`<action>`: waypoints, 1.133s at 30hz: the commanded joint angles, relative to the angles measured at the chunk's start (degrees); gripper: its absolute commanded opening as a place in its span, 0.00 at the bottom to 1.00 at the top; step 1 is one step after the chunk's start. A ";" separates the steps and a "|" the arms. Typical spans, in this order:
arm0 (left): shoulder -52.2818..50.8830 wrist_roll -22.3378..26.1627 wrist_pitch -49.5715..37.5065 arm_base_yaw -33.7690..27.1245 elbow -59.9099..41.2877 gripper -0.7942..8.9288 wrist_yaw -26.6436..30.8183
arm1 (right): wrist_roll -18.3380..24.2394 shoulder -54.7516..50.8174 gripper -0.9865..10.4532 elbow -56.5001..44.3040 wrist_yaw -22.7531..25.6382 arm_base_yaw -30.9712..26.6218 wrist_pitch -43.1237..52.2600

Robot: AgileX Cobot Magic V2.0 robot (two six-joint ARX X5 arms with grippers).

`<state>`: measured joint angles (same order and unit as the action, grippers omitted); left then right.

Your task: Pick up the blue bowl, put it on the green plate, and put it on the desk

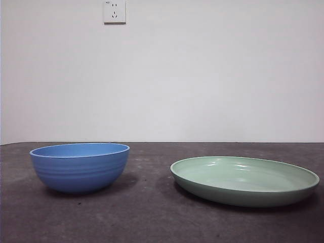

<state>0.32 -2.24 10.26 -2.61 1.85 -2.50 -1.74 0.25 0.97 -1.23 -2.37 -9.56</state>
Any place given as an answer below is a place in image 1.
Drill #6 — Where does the blue ribbed bowl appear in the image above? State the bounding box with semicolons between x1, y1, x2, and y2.
29;142;131;195

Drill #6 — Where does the green round plate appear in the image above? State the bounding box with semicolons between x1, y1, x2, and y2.
170;155;320;209

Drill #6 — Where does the white wall power socket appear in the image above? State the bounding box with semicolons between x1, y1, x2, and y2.
103;0;127;25

